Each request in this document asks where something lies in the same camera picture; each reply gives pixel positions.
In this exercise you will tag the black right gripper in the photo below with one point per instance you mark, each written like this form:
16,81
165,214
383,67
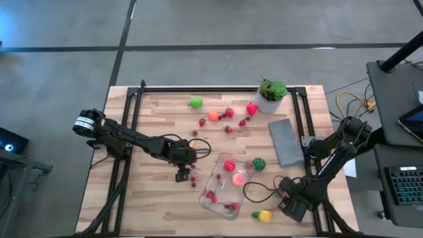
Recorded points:
294,206

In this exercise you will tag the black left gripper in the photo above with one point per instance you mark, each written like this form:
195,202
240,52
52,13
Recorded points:
183,153

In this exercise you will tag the yellow toy fruit green leaves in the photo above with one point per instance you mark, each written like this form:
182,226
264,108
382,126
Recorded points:
264,216

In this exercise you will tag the small yellow toy fruit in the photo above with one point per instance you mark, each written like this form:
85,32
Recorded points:
191,144

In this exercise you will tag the small red toy strawberry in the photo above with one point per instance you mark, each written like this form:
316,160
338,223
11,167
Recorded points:
242,123
227,206
248,165
234,206
229,112
202,122
209,194
228,129

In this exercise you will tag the clear plastic tupperware container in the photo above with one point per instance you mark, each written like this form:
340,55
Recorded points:
228,195

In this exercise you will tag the small toy watermelon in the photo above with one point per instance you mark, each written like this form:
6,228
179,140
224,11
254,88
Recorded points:
259,164

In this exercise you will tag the pink toy peach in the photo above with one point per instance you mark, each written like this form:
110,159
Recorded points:
238,179

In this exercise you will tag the orange toy fruit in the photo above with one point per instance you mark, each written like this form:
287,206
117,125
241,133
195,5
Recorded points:
213,115

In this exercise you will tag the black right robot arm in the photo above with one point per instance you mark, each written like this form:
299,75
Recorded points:
330,162

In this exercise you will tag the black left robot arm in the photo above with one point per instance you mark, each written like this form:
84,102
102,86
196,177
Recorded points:
132,137

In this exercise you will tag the grey folded cloth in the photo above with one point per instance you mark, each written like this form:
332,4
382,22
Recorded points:
285,142

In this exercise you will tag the white paper sheet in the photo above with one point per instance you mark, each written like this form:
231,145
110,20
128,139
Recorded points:
351,169

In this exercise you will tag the black castor wheel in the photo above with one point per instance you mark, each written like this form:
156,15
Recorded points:
381,215

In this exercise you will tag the succulent in white patterned pot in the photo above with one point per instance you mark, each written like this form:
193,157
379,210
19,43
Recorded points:
267,105

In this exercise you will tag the dark grey desk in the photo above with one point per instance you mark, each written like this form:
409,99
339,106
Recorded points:
393,105
400,216

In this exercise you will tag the backlit black keyboard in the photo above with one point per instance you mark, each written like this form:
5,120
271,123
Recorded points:
406,185

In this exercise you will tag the tablet computer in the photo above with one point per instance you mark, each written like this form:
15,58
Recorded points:
414,124

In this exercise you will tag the dark metal stand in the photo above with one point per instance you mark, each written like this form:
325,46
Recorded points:
23,163

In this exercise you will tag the black device with blue light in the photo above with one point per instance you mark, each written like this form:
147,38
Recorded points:
15,140

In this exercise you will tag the black pole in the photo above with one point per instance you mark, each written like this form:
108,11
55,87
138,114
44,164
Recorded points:
400,53

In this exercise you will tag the black aluminium table frame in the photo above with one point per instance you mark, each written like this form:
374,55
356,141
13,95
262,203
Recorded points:
215,89

